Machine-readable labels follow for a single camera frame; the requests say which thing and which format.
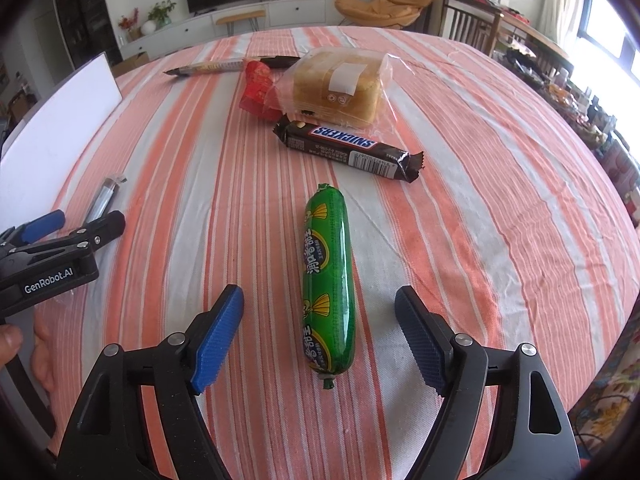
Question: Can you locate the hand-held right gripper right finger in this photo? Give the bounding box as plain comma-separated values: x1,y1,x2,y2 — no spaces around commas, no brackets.
395,285,581,480

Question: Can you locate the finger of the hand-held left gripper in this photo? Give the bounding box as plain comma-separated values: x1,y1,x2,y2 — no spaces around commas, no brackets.
10,211,127,261
0,210,67,247

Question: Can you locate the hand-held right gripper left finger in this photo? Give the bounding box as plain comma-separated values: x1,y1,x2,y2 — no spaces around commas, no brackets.
56,284,246,480

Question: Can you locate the silver stick snack packet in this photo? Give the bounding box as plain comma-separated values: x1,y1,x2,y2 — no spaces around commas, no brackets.
82,174,128,226

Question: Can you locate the white cardboard box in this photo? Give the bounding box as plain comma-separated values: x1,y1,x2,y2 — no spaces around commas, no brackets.
0,51,123,351

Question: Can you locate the green sausage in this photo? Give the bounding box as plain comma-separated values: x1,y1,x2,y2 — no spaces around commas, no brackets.
299,182,357,392

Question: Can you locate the bagged bread loaf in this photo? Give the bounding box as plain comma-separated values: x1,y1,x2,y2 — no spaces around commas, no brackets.
265,49,431,128

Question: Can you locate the person's left hand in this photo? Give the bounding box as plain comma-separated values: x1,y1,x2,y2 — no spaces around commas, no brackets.
0,315,58,393

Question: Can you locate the orange striped tablecloth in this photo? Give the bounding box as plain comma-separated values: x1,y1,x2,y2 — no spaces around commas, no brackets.
30,25,640,480

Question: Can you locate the wooden side chair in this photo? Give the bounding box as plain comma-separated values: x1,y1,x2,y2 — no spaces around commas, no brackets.
7,87,38,126

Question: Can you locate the brown cardboard box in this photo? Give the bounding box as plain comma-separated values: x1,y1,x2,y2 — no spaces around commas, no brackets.
111,51,151,78

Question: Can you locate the floral printed cushion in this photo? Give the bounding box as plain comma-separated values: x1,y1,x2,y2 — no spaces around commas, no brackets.
570,340,640,461

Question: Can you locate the long yellow patterned snack stick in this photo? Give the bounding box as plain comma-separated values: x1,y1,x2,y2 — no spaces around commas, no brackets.
164,56,301,78

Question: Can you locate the red flower arrangement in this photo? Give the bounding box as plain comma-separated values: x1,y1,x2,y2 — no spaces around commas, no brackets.
118,7,140,43

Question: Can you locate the red snack packet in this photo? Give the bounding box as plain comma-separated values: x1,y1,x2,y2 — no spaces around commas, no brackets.
238,59,281,121

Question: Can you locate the dark brown chocolate bar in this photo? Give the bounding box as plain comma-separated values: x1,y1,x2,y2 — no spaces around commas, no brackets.
273,114,426,184

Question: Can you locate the dark tall cabinet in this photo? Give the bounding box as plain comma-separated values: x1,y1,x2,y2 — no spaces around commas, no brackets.
52,0,121,68

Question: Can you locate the green flowering plant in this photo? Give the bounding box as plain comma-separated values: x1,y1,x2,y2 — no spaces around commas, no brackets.
147,0,177,31

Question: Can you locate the wooden bench with metal legs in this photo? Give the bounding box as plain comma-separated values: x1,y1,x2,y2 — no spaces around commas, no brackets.
215,8,267,37

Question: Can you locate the group of jars and bottles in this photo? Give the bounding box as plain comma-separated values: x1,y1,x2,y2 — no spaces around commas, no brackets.
505,45,640,221

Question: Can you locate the white television cabinet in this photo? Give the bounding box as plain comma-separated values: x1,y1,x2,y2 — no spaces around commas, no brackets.
120,0,328,61

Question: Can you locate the wooden dining table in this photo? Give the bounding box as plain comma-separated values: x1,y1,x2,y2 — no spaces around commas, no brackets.
500,10,571,61

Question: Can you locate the yellow lounge chair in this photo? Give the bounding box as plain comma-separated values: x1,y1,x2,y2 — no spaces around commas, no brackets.
334,0,436,31

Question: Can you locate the dark framed window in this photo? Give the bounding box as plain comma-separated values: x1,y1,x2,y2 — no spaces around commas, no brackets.
575,0,640,76

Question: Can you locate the white sheer curtain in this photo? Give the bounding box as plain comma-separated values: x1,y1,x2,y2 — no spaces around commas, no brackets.
537,0,581,46

